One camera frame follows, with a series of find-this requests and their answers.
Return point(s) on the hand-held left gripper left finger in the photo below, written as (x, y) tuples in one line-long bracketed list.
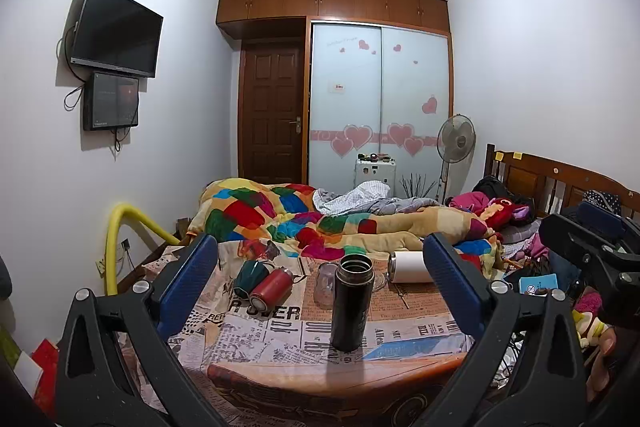
[(192, 277)]

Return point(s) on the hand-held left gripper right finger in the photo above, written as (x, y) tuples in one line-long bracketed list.
[(450, 277)]

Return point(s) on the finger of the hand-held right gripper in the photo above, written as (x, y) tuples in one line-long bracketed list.
[(602, 213), (575, 242)]

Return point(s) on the white thermos cup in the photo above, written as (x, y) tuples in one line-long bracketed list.
[(412, 268)]

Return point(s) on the red thermos cup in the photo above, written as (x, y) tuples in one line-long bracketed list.
[(270, 291)]

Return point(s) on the black thermos cup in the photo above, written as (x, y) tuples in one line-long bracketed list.
[(351, 307)]

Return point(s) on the clear glass cup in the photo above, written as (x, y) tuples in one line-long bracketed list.
[(326, 284)]

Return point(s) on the dotted dark bag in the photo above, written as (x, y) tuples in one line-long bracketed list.
[(602, 199)]

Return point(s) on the blue box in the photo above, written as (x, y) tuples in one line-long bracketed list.
[(539, 284)]

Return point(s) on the wooden bed headboard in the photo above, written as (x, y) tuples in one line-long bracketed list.
[(540, 177)]

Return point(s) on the pink cloth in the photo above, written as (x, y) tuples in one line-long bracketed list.
[(467, 202)]

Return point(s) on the red plush toy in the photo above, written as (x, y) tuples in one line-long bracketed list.
[(502, 212)]

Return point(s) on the yellow foam pipe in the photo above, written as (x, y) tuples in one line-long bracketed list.
[(112, 247)]

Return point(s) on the colourful patchwork quilt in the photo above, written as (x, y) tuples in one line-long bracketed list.
[(260, 212)]

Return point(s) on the black bag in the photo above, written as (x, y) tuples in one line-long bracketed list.
[(490, 189)]

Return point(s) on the dried twigs bundle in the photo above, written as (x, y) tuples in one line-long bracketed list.
[(417, 186)]

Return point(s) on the newspaper print tablecloth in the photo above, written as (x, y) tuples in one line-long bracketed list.
[(280, 332)]

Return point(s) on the grey checked cloth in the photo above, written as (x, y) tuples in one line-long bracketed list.
[(360, 197)]

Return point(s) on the white bedside cabinet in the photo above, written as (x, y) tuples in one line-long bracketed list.
[(375, 172)]

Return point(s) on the standing electric fan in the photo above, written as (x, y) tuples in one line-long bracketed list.
[(456, 139)]

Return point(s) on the red paper bag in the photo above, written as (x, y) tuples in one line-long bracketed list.
[(45, 372)]

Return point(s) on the brown wooden door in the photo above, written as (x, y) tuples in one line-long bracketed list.
[(272, 112)]

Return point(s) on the frosted wardrobe door with hearts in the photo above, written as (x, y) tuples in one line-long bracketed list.
[(415, 92), (345, 97)]

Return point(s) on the brown overhead cabinet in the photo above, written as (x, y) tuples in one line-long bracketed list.
[(330, 4)]

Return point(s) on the wall socket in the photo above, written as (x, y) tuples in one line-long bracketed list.
[(126, 245)]

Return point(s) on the small black wall monitor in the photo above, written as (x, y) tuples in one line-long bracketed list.
[(111, 102)]

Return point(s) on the black wall television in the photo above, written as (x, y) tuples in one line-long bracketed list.
[(117, 32)]

